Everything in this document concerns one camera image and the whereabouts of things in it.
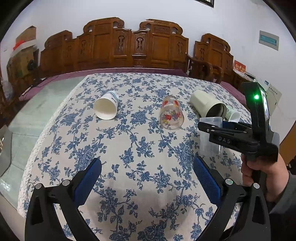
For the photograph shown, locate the carved wooden sofa bench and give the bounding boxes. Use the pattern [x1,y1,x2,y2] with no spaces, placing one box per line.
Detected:
[40,17,189,77]

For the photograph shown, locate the purple armchair cushion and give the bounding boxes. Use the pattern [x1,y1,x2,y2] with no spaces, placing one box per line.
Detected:
[220,81,246,106]

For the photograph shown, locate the red sign card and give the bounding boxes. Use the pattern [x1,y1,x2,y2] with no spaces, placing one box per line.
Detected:
[233,60,246,74]

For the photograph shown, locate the glass cup with red flowers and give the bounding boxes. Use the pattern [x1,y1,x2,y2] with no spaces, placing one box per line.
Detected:
[159,95,184,130]

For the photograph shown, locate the stacked cardboard boxes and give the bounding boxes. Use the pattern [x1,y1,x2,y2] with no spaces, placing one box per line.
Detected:
[6,26,39,83]

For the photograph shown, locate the black framed wall picture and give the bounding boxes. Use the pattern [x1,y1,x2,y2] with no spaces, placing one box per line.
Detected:
[199,0,214,8]

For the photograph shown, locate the wooden side cabinet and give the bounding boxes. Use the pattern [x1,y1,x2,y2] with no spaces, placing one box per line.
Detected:
[232,70,254,93]

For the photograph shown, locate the grey wall panel box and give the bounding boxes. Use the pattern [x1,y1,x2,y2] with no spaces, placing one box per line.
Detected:
[258,30,280,51]

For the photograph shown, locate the cream steel-lined tumbler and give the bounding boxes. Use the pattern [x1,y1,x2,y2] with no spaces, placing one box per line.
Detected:
[190,90,227,118]

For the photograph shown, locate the clear frosted plastic cup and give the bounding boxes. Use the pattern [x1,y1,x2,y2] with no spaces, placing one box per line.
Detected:
[198,117,223,157]

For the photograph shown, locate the white green plastic cup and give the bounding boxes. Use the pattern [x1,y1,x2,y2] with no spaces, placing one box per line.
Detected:
[225,109,241,123]

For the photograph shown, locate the carved wooden armchair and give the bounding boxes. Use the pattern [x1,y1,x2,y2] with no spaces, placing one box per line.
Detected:
[188,33,233,83]

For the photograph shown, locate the white electrical panel door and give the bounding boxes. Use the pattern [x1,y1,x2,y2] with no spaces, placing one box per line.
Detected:
[263,80,282,116]

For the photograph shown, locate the person's right hand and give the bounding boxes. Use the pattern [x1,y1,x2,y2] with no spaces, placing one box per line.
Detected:
[241,154,290,202]

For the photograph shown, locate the purple bench cushion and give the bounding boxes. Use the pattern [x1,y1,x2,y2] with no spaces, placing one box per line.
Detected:
[18,68,187,101]

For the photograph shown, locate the grey metal box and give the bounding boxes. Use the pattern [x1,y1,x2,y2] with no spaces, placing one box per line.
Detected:
[0,125,12,177]

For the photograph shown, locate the white paper cup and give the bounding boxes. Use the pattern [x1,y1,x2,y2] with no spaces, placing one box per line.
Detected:
[93,91,119,120]

